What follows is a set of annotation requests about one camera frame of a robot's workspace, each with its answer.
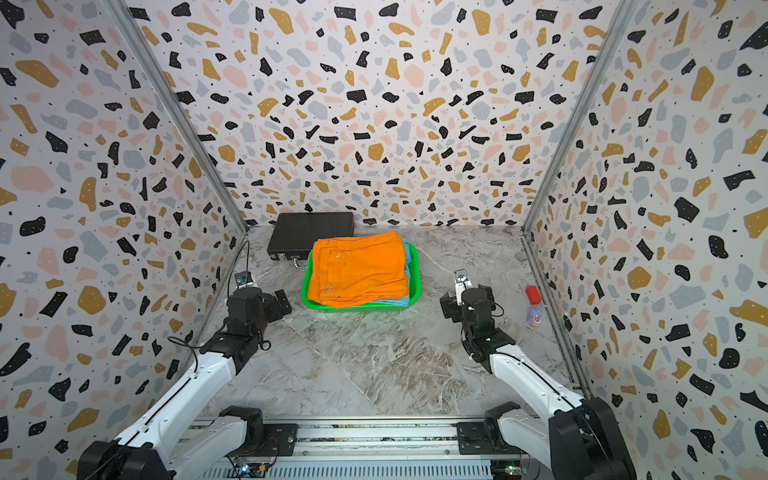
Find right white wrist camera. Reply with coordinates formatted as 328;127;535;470
453;269;473;306

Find orange pants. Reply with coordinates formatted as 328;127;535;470
306;232;409;309

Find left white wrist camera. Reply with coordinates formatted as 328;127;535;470
234;270;257;289

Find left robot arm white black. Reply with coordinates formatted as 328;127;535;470
77;284;292;479

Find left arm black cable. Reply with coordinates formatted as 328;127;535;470
166;239;271;373

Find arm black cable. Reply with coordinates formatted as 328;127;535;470
166;239;271;373
488;299;601;433

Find aluminium corner post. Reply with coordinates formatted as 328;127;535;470
104;0;248;235
521;0;638;237

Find red cap small bottle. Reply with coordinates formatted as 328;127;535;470
525;285;548;327

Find green plastic basket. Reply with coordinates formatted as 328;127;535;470
300;239;423;313

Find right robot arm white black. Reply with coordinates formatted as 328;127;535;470
440;279;637;479

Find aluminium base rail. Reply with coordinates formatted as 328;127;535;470
181;418;556;479

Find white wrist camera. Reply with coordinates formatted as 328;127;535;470
234;270;257;289
453;269;473;306

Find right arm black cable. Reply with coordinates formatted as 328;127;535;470
488;299;601;433

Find left aluminium corner post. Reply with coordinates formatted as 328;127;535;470
104;0;248;235

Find black hard case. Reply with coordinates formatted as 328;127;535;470
267;212;354;261

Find right aluminium corner post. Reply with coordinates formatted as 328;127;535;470
521;0;638;237

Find teal pants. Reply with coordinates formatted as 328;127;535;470
361;240;422;311

